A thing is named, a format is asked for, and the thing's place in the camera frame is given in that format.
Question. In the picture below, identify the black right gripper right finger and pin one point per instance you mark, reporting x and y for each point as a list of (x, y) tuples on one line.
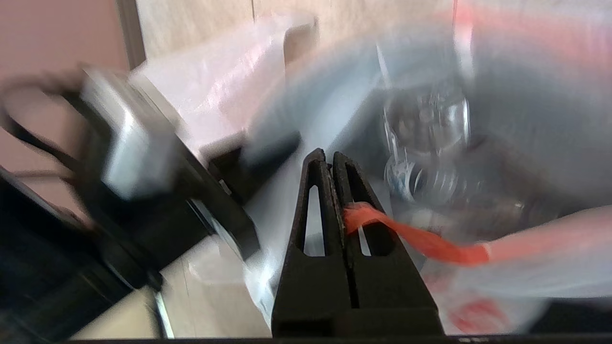
[(392, 286)]

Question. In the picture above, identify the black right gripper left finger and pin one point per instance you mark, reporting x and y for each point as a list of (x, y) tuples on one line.
[(296, 296)]

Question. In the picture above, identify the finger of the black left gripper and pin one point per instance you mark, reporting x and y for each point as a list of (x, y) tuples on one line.
[(272, 148)]

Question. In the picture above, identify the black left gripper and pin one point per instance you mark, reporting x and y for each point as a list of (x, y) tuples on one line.
[(158, 229)]

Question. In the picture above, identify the white red-print trash bag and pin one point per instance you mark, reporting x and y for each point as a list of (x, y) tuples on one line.
[(526, 119)]

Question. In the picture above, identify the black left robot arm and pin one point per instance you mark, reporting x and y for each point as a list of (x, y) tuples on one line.
[(43, 286)]

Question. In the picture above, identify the crushed clear plastic bottle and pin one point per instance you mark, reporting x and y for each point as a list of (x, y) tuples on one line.
[(425, 143)]

